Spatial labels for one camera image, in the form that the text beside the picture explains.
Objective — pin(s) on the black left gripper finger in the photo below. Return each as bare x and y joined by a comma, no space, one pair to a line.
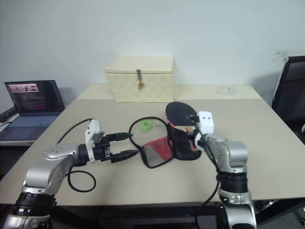
119,136
124,155

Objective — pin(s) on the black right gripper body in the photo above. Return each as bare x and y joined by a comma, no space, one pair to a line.
195,134

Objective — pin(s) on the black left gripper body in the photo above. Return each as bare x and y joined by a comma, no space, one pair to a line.
102,149

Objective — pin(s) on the black and red paddle case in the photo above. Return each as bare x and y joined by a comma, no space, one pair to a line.
182,145

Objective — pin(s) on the green ball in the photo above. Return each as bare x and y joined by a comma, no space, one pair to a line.
146,127

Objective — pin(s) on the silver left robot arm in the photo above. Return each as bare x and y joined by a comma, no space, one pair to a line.
40,175

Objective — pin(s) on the cream lidded storage box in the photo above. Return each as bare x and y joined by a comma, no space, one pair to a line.
143,91

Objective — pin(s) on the small brass padlock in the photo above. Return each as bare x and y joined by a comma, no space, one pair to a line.
141,85

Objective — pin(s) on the metal box latch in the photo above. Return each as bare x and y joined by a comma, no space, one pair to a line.
138,74

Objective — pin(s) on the open blue laptop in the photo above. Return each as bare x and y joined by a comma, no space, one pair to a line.
35,97

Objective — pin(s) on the black handheld device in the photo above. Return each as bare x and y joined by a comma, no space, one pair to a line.
7,114

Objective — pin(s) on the black office chair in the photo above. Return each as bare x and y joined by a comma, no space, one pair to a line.
289,95

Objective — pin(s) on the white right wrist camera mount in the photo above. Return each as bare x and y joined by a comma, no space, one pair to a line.
206,121

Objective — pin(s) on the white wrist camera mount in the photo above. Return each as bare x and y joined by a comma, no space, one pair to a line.
206,121
91,130

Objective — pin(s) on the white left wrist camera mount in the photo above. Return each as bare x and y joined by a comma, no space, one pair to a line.
91,130

